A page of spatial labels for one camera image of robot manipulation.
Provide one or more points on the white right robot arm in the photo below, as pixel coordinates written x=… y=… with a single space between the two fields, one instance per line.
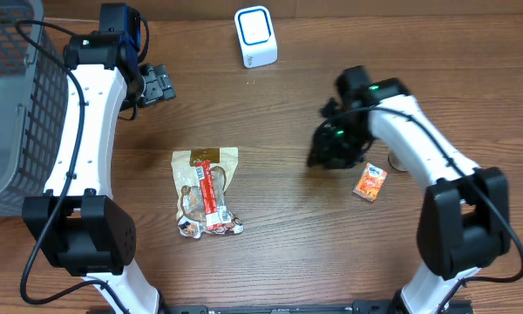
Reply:
x=462 y=225

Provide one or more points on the green lid jar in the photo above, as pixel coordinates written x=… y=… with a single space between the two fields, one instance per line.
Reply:
x=396 y=162

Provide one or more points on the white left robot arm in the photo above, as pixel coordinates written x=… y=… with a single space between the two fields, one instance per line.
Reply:
x=76 y=223

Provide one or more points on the white barcode scanner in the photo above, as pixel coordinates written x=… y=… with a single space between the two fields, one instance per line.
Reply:
x=256 y=36

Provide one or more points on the orange small carton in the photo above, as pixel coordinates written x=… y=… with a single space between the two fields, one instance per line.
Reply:
x=370 y=182

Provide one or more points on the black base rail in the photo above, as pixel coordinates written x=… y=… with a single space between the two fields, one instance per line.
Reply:
x=318 y=309

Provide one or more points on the grey plastic mesh basket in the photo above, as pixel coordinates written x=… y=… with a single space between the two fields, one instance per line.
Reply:
x=33 y=100

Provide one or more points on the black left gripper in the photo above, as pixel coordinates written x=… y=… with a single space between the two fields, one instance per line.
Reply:
x=158 y=85

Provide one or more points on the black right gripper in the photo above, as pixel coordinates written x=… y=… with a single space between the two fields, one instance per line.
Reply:
x=331 y=153

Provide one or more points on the beige cookie bag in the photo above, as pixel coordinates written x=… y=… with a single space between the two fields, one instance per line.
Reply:
x=190 y=216

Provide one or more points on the red snack bar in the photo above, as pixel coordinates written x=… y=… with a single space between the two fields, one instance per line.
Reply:
x=212 y=182

